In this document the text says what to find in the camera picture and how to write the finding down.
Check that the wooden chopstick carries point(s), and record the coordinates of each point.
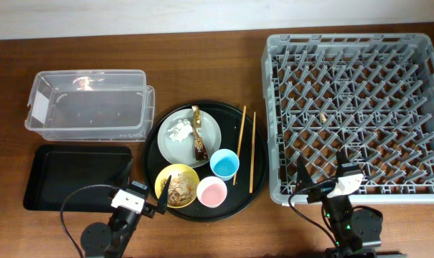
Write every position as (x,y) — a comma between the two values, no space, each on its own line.
(252,155)
(242,125)

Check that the black round serving tray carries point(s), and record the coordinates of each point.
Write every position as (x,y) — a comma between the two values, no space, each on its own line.
(228,118)

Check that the food scraps pile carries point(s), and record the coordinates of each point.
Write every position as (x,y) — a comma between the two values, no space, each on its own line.
(182,190)

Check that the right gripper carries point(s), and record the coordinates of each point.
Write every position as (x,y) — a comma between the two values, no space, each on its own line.
(304,180)

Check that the black rectangular tray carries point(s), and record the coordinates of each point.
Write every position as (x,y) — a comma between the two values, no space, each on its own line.
(59,170)

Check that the grey plastic dishwasher rack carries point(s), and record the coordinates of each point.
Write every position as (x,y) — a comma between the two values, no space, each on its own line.
(377,92)

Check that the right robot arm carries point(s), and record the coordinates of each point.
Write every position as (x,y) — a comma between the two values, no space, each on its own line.
(354,230)

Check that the clear plastic waste bin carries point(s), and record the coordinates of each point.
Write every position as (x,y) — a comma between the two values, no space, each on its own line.
(91,105)

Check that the yellow bowl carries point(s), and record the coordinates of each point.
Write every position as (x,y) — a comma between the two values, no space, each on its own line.
(168,171)

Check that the grey ceramic plate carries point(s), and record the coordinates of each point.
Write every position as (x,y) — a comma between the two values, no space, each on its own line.
(183,152)

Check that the small scrap in rack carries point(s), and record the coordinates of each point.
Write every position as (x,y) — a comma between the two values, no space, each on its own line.
(323,117)

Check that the white tissue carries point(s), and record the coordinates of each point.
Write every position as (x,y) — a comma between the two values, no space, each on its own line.
(180,131)

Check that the pink plastic cup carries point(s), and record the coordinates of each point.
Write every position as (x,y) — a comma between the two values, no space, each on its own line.
(211,191)

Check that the brown snack wrapper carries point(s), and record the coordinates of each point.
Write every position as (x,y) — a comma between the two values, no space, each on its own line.
(200,151)

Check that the blue plastic cup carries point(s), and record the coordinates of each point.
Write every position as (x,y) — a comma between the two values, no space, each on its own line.
(224,163)

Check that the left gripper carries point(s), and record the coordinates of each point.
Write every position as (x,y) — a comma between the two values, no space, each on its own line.
(162,202)

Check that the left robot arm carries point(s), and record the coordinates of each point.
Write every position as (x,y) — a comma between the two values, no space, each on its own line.
(111,239)

